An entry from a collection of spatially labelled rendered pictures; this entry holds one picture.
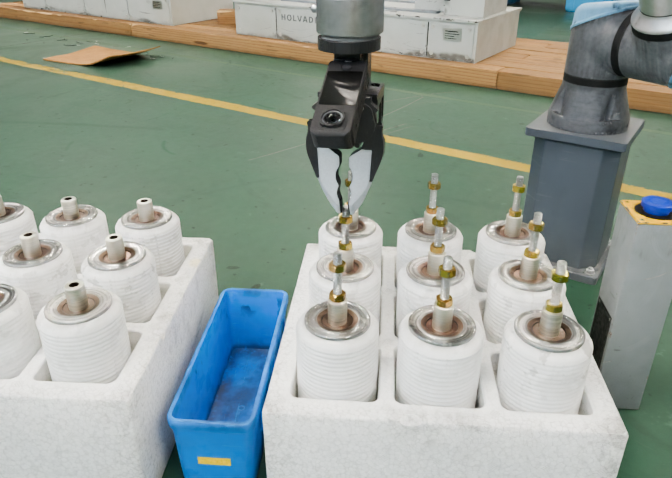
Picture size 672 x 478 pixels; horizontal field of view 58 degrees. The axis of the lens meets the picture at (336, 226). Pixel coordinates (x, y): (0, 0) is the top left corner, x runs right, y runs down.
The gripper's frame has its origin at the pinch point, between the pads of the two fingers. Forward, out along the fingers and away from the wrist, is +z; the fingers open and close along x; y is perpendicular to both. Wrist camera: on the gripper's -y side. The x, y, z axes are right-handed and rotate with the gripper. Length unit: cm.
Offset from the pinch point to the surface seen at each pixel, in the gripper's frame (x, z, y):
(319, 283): 2.6, 9.7, -3.1
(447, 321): -13.7, 7.8, -10.6
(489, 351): -19.2, 16.3, -3.9
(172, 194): 61, 34, 70
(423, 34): 7, 16, 226
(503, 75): -30, 28, 203
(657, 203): -39.2, 1.4, 12.0
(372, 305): -4.1, 13.0, -1.8
